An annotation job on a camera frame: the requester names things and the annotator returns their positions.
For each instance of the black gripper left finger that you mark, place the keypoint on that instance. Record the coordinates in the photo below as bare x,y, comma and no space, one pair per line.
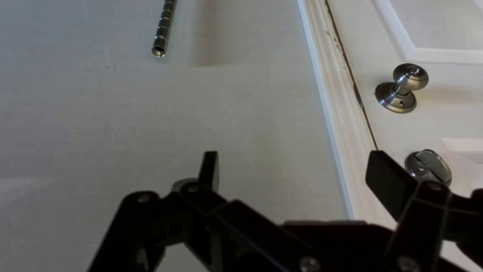
200,232

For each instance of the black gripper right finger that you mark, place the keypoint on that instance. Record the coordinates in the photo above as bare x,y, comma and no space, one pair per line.
427,222

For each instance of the silver deadbolt lock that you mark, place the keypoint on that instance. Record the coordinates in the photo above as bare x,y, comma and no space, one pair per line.
430,167

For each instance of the silver round door knob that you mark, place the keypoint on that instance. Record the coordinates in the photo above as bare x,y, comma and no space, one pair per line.
400,92

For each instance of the white panelled door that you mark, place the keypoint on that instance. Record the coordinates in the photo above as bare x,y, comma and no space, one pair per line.
431,31

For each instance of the white door frame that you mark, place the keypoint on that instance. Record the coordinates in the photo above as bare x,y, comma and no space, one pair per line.
341,101

